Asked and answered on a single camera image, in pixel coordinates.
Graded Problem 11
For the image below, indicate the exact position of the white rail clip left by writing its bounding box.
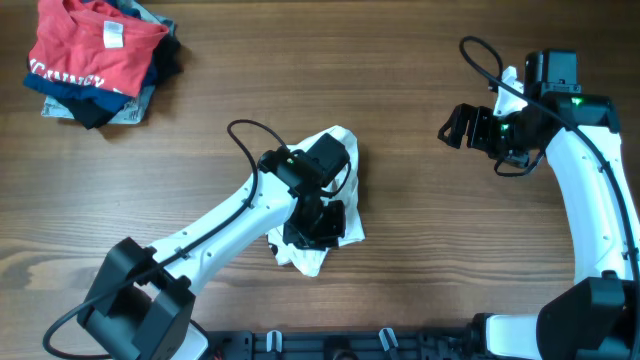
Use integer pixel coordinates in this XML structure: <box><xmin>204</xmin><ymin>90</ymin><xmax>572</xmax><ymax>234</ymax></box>
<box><xmin>265</xmin><ymin>330</ymin><xmax>283</xmax><ymax>354</ymax></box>

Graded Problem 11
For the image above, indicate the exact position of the white rail clip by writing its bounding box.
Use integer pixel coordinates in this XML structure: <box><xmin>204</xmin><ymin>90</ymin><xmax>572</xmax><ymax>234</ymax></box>
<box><xmin>378</xmin><ymin>327</ymin><xmax>398</xmax><ymax>352</ymax></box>
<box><xmin>265</xmin><ymin>330</ymin><xmax>283</xmax><ymax>354</ymax></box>

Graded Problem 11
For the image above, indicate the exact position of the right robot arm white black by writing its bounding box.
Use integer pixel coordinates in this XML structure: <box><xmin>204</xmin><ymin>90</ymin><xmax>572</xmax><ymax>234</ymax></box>
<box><xmin>438</xmin><ymin>92</ymin><xmax>639</xmax><ymax>359</ymax></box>

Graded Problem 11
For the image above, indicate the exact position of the black folded garment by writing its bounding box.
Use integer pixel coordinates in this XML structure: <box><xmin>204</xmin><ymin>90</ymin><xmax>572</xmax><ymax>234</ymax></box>
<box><xmin>41</xmin><ymin>35</ymin><xmax>182</xmax><ymax>129</ymax></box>

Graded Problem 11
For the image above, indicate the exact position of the red folded t-shirt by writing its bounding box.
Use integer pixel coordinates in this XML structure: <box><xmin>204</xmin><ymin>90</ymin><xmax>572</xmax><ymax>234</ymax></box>
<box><xmin>28</xmin><ymin>0</ymin><xmax>170</xmax><ymax>99</ymax></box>

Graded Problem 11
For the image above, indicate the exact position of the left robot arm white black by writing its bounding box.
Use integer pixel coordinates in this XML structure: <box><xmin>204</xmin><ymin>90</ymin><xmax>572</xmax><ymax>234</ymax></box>
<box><xmin>77</xmin><ymin>144</ymin><xmax>350</xmax><ymax>360</ymax></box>

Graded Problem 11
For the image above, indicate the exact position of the white t-shirt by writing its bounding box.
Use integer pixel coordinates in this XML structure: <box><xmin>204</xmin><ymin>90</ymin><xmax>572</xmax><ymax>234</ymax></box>
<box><xmin>267</xmin><ymin>125</ymin><xmax>365</xmax><ymax>277</ymax></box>

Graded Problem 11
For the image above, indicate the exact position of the white rail clip right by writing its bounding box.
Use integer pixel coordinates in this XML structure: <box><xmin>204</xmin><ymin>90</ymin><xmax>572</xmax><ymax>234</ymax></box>
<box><xmin>378</xmin><ymin>327</ymin><xmax>398</xmax><ymax>352</ymax></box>

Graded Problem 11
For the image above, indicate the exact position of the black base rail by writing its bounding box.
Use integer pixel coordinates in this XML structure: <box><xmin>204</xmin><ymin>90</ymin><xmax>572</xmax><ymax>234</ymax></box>
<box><xmin>201</xmin><ymin>329</ymin><xmax>492</xmax><ymax>360</ymax></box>

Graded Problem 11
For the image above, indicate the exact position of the grey printed folded garment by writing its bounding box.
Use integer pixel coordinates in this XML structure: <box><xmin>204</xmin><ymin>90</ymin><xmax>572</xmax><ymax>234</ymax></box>
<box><xmin>41</xmin><ymin>0</ymin><xmax>182</xmax><ymax>129</ymax></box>

